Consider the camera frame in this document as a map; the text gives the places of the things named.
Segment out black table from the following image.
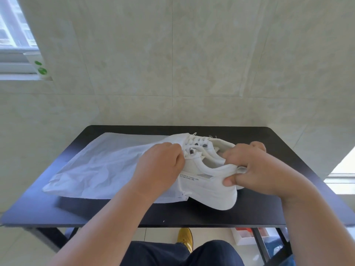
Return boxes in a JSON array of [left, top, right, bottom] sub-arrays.
[[0, 125, 355, 266]]

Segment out person's left forearm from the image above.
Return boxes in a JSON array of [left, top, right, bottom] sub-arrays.
[[48, 180, 167, 266]]

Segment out person's left hand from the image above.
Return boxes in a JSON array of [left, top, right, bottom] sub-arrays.
[[132, 142, 186, 198]]

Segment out white paper cup green dots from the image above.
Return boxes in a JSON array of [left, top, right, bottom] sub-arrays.
[[23, 51, 52, 80]]

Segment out dark blue trousers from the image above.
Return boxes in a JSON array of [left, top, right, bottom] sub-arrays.
[[119, 240, 245, 266]]

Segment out yellow shoe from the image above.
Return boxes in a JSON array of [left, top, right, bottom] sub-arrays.
[[177, 228, 194, 254]]

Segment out person's right forearm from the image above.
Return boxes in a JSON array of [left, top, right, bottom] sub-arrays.
[[280, 177, 355, 266]]

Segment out person's right hand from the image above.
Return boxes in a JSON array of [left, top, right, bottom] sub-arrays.
[[222, 141, 307, 202]]

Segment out blue plastic bag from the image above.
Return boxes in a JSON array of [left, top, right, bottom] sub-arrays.
[[262, 235, 296, 266]]

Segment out window with white frame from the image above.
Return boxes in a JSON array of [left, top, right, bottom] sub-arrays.
[[323, 146, 355, 195], [0, 0, 53, 81]]

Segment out white box with red items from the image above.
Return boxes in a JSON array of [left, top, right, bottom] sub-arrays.
[[231, 227, 279, 246]]

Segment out white lace-up sneaker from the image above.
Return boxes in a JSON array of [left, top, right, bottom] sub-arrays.
[[166, 132, 237, 167], [177, 156, 248, 211]]

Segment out white fabric dust bag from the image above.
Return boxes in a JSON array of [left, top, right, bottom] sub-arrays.
[[42, 132, 192, 204]]

